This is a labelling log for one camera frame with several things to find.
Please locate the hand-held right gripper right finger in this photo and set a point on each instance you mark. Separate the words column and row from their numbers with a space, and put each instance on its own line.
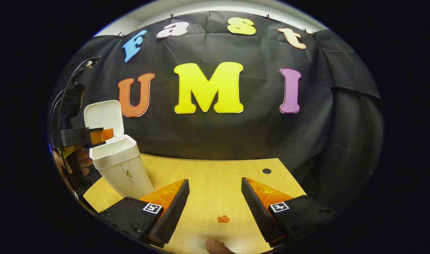
column 259, row 215

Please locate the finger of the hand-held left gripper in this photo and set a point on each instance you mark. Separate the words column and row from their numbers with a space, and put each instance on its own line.
column 102, row 135

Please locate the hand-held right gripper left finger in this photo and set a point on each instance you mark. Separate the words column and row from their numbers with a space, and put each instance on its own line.
column 172, row 215

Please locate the orange paper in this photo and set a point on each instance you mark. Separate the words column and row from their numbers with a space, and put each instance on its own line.
column 223, row 219

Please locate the white desktop garbage bin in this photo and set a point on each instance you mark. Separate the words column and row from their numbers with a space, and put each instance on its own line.
column 123, row 169

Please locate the wooden desktop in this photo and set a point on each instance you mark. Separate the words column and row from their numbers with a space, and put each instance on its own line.
column 208, row 176

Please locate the black backdrop cloth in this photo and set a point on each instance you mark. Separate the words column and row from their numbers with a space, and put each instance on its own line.
column 236, row 141

